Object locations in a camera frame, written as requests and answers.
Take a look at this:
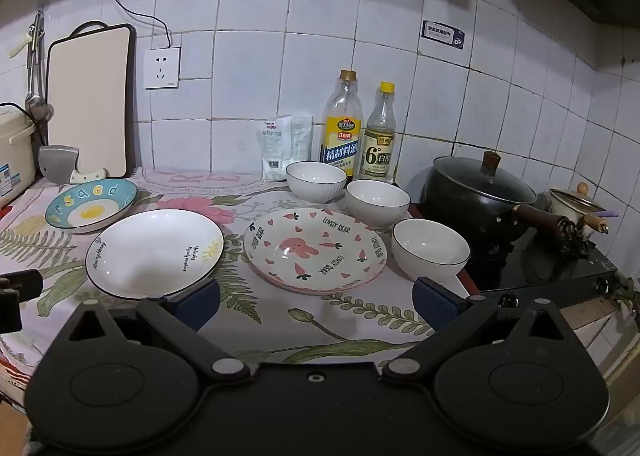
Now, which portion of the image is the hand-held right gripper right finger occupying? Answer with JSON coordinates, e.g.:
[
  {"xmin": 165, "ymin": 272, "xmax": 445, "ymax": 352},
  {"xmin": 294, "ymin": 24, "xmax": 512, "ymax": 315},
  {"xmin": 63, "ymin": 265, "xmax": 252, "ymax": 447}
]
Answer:
[{"xmin": 382, "ymin": 277, "xmax": 583, "ymax": 383}]

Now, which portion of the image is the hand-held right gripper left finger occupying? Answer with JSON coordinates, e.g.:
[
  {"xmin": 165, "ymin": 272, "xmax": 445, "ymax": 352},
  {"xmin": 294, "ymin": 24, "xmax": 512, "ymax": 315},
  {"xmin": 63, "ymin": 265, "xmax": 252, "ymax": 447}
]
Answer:
[{"xmin": 50, "ymin": 278, "xmax": 252, "ymax": 384}]

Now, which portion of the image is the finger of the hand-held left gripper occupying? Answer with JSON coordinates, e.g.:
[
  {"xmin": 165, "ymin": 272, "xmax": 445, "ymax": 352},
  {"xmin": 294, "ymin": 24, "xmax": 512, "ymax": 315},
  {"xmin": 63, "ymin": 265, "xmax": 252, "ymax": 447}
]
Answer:
[
  {"xmin": 0, "ymin": 288, "xmax": 22, "ymax": 333},
  {"xmin": 0, "ymin": 269, "xmax": 44, "ymax": 297}
]

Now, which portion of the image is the white ribbed bowl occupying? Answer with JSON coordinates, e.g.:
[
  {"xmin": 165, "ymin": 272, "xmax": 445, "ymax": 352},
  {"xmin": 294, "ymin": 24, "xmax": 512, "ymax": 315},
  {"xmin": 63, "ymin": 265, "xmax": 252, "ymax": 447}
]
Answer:
[
  {"xmin": 286, "ymin": 161, "xmax": 348, "ymax": 205},
  {"xmin": 346, "ymin": 179, "xmax": 411, "ymax": 229},
  {"xmin": 391, "ymin": 218, "xmax": 471, "ymax": 285}
]

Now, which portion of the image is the white plate with sun print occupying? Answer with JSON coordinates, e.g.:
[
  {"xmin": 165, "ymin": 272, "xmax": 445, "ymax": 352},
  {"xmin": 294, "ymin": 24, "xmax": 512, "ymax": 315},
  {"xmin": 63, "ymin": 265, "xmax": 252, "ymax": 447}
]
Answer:
[{"xmin": 85, "ymin": 209, "xmax": 225, "ymax": 299}]

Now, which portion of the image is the pink rabbit print plate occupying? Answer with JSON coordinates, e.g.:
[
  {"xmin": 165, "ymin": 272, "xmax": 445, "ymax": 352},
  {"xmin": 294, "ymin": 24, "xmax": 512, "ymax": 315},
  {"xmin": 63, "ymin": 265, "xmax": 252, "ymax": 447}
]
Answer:
[{"xmin": 244, "ymin": 208, "xmax": 388, "ymax": 295}]

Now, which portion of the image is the floral tablecloth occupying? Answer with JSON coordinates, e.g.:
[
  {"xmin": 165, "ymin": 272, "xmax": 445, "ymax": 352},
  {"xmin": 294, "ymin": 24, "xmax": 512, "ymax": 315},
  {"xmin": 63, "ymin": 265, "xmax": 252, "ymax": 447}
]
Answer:
[{"xmin": 0, "ymin": 167, "xmax": 472, "ymax": 389}]

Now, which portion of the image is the black gas stove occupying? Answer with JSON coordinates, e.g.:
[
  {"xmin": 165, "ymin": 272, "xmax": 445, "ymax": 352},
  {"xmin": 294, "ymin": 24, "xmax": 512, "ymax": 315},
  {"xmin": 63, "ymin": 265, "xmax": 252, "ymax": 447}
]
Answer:
[{"xmin": 410, "ymin": 181, "xmax": 623, "ymax": 309}]

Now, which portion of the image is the blue fried egg print plate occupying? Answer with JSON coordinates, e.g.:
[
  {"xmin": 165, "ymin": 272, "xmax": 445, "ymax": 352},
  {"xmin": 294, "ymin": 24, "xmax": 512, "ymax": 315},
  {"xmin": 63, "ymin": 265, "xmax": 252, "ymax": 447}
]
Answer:
[{"xmin": 45, "ymin": 179, "xmax": 138, "ymax": 235}]

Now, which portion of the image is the white rice cooker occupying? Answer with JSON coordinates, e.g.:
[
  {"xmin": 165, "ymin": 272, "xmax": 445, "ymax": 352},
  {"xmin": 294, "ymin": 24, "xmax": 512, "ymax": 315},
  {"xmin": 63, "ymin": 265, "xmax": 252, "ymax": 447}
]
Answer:
[{"xmin": 0, "ymin": 103, "xmax": 37, "ymax": 209}]

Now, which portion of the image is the clear vinegar bottle yellow cap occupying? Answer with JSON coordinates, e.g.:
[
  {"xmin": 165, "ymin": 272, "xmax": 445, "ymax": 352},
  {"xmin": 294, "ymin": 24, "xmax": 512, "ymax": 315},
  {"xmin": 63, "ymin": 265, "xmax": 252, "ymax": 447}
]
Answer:
[{"xmin": 361, "ymin": 82, "xmax": 397, "ymax": 185}]

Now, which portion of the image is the small cream enamel pot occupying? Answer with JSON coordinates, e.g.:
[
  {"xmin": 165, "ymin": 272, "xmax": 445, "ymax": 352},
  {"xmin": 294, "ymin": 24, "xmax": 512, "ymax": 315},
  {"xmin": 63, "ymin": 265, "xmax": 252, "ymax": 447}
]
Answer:
[{"xmin": 547, "ymin": 182, "xmax": 609, "ymax": 243}]

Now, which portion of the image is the white seasoning packet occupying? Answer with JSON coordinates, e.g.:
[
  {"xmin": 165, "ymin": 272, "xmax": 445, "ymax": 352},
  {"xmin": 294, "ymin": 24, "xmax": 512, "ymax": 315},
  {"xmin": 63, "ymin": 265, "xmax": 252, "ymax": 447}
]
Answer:
[{"xmin": 257, "ymin": 115, "xmax": 293, "ymax": 183}]

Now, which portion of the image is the hanging metal ladle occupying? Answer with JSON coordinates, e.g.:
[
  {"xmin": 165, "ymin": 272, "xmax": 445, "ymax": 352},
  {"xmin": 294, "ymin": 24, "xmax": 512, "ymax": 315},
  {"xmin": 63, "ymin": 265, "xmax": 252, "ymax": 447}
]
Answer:
[{"xmin": 25, "ymin": 16, "xmax": 55, "ymax": 123}]

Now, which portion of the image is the yellow label cooking wine bottle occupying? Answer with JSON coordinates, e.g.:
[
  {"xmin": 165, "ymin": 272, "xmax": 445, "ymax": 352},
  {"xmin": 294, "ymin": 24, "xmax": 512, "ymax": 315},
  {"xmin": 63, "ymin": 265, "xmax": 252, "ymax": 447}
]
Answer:
[{"xmin": 320, "ymin": 70, "xmax": 363, "ymax": 177}]

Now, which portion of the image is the white cutting board dark rim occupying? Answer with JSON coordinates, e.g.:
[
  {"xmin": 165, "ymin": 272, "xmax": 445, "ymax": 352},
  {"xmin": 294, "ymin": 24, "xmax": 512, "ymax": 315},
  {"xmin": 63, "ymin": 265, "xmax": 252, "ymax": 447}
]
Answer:
[{"xmin": 46, "ymin": 22, "xmax": 137, "ymax": 178}]

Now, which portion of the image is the clear plastic packet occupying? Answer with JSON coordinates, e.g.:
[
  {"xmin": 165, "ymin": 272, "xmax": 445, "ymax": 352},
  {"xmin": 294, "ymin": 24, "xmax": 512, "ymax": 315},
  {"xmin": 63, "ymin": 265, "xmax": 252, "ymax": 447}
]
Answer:
[{"xmin": 290, "ymin": 116, "xmax": 314, "ymax": 165}]

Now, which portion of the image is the black pot with wooden handle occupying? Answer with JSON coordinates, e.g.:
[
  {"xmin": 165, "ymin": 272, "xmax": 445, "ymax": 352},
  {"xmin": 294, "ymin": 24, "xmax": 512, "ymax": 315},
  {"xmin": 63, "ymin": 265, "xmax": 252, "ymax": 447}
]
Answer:
[{"xmin": 422, "ymin": 151, "xmax": 576, "ymax": 257}]

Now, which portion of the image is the steel cleaver white handle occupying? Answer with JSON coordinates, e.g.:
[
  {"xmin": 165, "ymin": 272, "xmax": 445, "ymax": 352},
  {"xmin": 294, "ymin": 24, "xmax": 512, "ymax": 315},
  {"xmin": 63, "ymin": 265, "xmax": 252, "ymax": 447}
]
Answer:
[{"xmin": 39, "ymin": 145, "xmax": 108, "ymax": 185}]

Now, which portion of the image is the hanging peeler white handle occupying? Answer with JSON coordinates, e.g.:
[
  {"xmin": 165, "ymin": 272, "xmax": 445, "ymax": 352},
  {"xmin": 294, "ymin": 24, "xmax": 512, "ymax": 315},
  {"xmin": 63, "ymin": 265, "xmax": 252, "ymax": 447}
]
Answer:
[{"xmin": 9, "ymin": 10, "xmax": 40, "ymax": 59}]

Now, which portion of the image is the white wall socket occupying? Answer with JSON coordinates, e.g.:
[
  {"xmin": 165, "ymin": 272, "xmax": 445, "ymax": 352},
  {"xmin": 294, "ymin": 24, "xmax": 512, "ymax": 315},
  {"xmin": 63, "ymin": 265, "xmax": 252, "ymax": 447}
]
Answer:
[{"xmin": 144, "ymin": 46, "xmax": 181, "ymax": 90}]

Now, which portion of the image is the dark wall sticker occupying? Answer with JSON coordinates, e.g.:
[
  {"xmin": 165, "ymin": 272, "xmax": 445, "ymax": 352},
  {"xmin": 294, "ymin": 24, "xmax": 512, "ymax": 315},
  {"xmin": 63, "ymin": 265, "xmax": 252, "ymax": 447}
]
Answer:
[{"xmin": 420, "ymin": 20, "xmax": 467, "ymax": 52}]

